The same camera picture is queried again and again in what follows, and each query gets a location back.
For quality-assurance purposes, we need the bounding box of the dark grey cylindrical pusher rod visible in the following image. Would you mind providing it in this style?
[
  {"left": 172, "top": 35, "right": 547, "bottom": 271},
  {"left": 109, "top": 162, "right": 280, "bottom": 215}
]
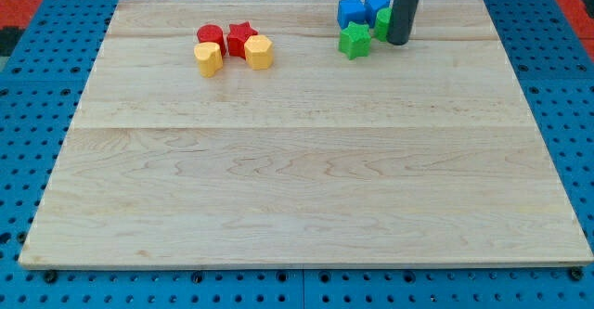
[{"left": 387, "top": 0, "right": 419, "bottom": 45}]

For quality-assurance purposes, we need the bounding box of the green star block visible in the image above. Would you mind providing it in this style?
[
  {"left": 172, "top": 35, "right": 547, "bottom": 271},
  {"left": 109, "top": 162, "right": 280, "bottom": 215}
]
[{"left": 338, "top": 21, "right": 371, "bottom": 59}]

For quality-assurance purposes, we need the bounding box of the red star block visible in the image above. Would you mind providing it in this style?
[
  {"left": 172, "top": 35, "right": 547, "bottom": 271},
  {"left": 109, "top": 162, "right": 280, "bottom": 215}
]
[{"left": 226, "top": 21, "right": 259, "bottom": 58}]

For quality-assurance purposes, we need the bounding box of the green cylinder block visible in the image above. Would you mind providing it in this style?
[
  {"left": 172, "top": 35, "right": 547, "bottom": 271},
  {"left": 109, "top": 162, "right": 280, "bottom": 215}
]
[{"left": 374, "top": 6, "right": 392, "bottom": 42}]

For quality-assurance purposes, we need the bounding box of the blue pentagon block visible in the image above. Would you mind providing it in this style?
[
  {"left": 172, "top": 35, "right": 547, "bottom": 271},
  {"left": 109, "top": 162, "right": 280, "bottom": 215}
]
[{"left": 364, "top": 0, "right": 391, "bottom": 29}]

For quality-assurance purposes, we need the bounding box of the blue cube block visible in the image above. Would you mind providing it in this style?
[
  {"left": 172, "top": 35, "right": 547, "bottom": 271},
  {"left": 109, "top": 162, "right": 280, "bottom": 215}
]
[{"left": 337, "top": 0, "right": 367, "bottom": 29}]

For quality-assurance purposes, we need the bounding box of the yellow hexagon block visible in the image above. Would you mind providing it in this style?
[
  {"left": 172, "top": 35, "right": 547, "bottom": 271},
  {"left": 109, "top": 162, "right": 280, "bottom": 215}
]
[{"left": 244, "top": 35, "right": 274, "bottom": 70}]

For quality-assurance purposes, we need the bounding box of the light wooden board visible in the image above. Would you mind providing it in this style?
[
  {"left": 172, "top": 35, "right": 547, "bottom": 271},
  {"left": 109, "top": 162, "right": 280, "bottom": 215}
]
[{"left": 19, "top": 0, "right": 593, "bottom": 270}]

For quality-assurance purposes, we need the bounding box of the red cylinder block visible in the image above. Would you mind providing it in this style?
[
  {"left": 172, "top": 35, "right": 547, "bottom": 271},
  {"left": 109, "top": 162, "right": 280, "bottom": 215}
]
[{"left": 196, "top": 24, "right": 226, "bottom": 57}]

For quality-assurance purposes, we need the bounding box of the yellow heart block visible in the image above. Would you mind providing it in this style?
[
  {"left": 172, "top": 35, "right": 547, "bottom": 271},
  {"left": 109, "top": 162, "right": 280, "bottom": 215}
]
[{"left": 194, "top": 42, "right": 223, "bottom": 78}]

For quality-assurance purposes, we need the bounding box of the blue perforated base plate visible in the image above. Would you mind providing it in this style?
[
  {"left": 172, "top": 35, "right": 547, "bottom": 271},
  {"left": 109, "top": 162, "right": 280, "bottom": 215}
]
[{"left": 1, "top": 0, "right": 593, "bottom": 308}]

